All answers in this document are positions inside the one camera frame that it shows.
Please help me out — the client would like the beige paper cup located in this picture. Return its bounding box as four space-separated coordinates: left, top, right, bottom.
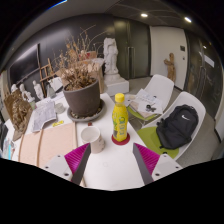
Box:
80 126 106 155

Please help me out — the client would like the grey round pot saucer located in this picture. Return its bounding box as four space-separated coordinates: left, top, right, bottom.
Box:
66 99 106 123

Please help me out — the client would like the printed newspaper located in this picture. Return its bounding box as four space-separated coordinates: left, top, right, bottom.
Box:
31 99 58 133

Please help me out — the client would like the black wall board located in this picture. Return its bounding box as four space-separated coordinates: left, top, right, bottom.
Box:
9 43 41 86

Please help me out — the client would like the grey pot with dried plant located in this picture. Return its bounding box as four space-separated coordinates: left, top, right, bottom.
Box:
54 24 108 118

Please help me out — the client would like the wooden figure sculpture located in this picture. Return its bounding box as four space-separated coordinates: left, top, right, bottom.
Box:
163 52 177 83

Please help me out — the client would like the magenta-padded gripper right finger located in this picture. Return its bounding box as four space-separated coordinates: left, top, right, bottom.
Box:
132 142 184 186

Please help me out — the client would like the stack of papers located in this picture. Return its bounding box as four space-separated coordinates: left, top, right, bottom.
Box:
124 88 164 119

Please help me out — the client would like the flat round red coaster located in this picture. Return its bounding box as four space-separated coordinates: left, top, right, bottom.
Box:
110 133 131 146

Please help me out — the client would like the green seat cushion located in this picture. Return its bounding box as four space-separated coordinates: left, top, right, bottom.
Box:
137 125 180 160

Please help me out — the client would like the thin plywood board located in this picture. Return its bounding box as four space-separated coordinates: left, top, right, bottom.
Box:
18 131 43 167
37 122 78 169

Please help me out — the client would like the small white tape roll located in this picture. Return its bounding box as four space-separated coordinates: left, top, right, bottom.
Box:
54 102 66 115

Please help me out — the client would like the small white plaster figurine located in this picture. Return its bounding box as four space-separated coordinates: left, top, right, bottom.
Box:
32 79 45 101

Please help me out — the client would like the wooden easel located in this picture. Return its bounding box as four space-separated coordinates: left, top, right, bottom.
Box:
39 58 56 89

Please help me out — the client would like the tall white plaster statue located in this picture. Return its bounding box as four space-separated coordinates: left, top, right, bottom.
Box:
102 37 130 97

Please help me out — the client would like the brown cardboard box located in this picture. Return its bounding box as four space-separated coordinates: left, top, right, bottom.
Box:
88 59 105 95

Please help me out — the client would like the grey spray bottle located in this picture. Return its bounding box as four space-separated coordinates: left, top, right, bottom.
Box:
46 83 57 99

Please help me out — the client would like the yellow drink bottle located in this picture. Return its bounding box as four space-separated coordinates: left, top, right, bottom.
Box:
111 92 130 143

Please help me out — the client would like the black backpack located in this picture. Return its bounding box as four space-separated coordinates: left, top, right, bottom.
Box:
155 104 200 150

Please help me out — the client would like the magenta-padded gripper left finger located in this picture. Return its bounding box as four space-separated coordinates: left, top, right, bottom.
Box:
42 143 92 186

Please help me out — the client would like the white shell chair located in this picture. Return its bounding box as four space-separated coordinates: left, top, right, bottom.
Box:
49 76 65 93
126 73 175 126
136 91 207 161

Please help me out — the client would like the small yellow marker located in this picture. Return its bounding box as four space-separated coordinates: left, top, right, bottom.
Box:
51 120 65 128

